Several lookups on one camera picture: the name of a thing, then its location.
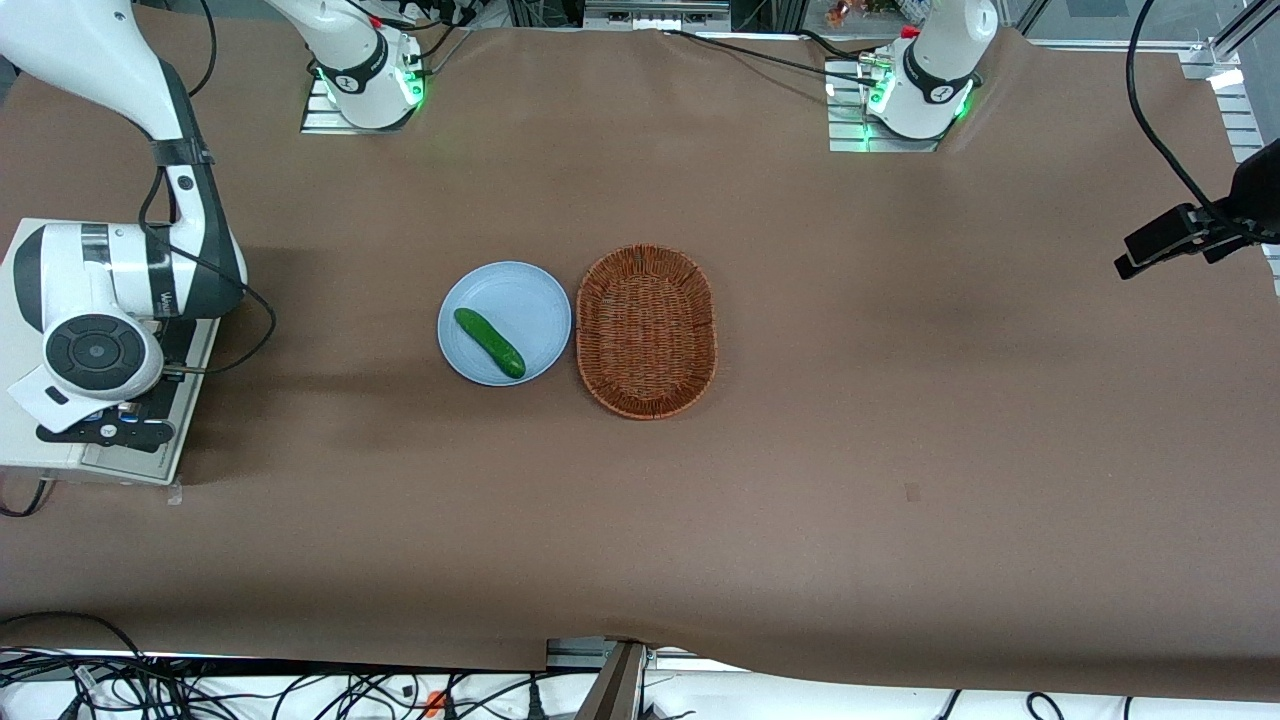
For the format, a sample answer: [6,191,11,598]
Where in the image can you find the green cucumber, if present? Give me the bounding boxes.
[453,307,527,380]

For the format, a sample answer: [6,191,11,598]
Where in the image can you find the aluminium rear frame bar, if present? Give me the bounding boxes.
[583,0,731,31]

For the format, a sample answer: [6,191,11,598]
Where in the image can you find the brown wicker basket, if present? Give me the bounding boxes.
[575,244,719,421]

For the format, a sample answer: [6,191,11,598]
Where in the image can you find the white toaster oven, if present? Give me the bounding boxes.
[0,218,223,486]

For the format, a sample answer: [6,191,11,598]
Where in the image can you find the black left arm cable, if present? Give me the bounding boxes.
[1126,0,1246,236]

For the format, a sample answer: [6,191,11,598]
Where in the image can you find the light blue plate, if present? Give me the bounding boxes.
[437,261,573,387]

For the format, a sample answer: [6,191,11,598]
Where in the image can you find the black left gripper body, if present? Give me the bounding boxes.
[1228,140,1280,246]

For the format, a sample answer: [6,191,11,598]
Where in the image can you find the aluminium right arm base plate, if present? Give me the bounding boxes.
[300,72,423,135]

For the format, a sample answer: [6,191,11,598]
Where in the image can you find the black oven power cable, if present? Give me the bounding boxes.
[0,478,53,519]

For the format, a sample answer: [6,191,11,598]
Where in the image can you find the black cable on table cover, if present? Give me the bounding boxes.
[660,28,886,89]

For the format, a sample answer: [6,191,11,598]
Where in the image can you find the aluminium frame post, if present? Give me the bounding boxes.
[546,638,653,720]

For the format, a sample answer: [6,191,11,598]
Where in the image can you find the brown paper table cover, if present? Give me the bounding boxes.
[0,10,1280,701]

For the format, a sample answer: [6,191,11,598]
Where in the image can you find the tangled black floor cables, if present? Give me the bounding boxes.
[0,645,546,720]

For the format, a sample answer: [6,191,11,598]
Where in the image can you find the aluminium left arm base plate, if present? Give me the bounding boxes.
[827,58,949,154]

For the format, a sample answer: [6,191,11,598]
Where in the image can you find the oven door with glass window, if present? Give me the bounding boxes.
[80,318,221,486]

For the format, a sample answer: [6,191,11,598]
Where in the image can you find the black looping floor cable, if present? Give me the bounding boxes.
[0,611,151,666]

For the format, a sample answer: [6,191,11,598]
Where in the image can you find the aluminium table frame profile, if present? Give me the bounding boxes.
[1180,0,1280,296]

